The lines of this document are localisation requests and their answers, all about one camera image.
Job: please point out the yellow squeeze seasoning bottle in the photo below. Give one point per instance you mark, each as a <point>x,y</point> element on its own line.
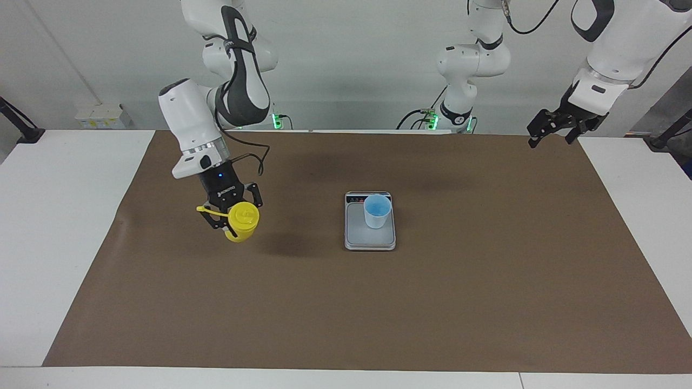
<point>243,221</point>

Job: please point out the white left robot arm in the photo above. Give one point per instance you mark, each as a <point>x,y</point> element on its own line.
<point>616,48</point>

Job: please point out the brown table mat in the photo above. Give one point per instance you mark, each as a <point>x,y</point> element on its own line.
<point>324,302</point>

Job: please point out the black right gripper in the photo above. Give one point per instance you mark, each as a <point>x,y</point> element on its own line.
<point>221,186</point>

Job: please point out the white boxes with yellow labels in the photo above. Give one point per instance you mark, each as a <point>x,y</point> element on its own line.
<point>102,116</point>

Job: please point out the light blue plastic cup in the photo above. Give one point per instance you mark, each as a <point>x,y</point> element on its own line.
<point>377,216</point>

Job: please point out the silver digital kitchen scale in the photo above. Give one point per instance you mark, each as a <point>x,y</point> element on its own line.
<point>357,235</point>

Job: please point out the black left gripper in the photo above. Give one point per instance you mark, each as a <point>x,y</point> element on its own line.
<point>569,117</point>

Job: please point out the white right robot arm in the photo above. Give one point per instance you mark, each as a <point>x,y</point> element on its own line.
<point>186,119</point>

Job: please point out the black clamp stand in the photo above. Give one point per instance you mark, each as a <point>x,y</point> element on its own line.
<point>659,142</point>
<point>30,134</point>

